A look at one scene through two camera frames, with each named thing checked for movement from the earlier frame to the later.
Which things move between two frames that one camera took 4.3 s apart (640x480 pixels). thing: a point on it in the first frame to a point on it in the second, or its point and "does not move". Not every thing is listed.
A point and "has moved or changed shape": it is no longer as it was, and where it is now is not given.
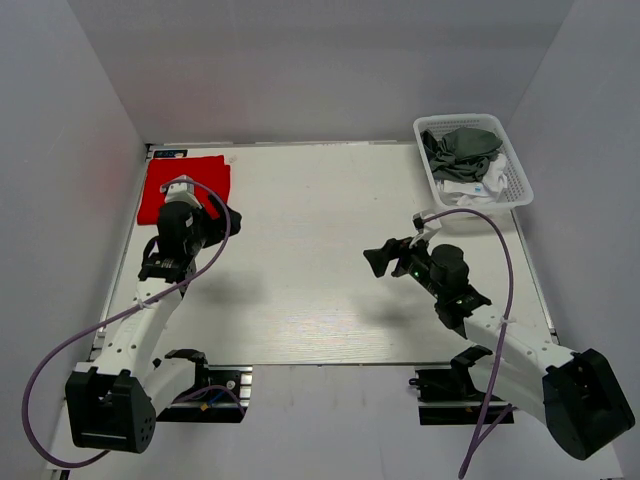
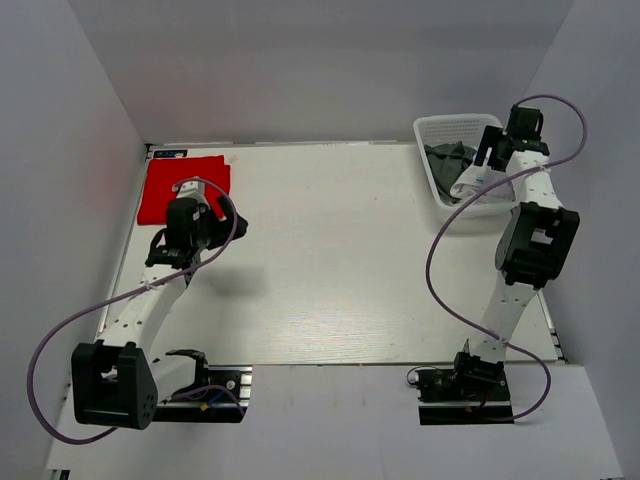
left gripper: [218, 226] does not move
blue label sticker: [171, 153] does not move
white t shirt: [484, 192] has moved or changed shape
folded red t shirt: [209, 176] does not move
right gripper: [399, 248] to [493, 137]
